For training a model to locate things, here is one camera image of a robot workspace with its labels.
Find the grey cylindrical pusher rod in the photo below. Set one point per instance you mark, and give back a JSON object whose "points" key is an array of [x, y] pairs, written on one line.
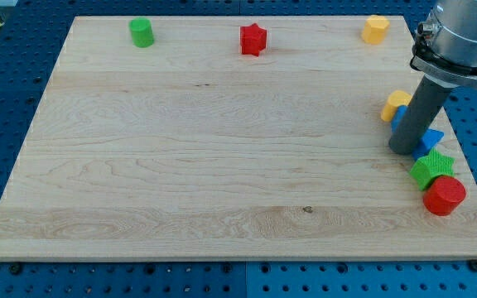
{"points": [[426, 103]]}

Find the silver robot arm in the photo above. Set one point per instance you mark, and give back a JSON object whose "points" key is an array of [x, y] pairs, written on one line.
{"points": [[445, 50]]}

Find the green star block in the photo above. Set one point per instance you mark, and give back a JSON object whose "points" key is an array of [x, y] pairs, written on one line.
{"points": [[431, 166]]}

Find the red star block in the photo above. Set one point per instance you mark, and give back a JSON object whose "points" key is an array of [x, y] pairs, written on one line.
{"points": [[253, 39]]}

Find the yellow rounded block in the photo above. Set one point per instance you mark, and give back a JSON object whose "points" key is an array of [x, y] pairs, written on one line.
{"points": [[396, 99]]}

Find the blue cube block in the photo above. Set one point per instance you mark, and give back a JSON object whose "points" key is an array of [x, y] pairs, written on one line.
{"points": [[398, 117]]}

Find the blue triangle block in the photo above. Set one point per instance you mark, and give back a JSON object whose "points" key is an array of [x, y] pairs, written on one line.
{"points": [[429, 139]]}

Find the yellow hexagon block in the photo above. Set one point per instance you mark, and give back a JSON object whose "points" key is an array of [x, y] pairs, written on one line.
{"points": [[375, 29]]}

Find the red cylinder block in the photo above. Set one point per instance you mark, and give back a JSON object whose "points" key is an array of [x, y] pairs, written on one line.
{"points": [[444, 195]]}

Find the wooden board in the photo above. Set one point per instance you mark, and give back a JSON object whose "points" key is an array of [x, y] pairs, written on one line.
{"points": [[190, 151]]}

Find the green cylinder block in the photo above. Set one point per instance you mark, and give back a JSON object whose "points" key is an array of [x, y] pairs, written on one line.
{"points": [[141, 32]]}

